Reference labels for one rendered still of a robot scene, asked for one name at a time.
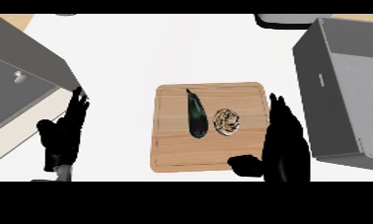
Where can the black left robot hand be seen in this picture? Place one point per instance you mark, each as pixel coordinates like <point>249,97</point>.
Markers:
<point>62,132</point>

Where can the grey sink basin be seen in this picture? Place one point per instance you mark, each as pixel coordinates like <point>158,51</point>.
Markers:
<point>28,80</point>

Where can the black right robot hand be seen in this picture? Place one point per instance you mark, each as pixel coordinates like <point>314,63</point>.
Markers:
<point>286,142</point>

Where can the grey cardboard box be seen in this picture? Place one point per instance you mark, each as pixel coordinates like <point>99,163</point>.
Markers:
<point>339,93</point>

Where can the dark rounded appliance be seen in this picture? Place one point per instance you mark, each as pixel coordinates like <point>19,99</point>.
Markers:
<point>286,20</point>

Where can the wooden cutting board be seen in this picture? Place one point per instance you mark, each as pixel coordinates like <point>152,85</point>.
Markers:
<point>208,129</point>

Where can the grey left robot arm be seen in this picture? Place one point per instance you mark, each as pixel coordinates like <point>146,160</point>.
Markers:
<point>62,173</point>

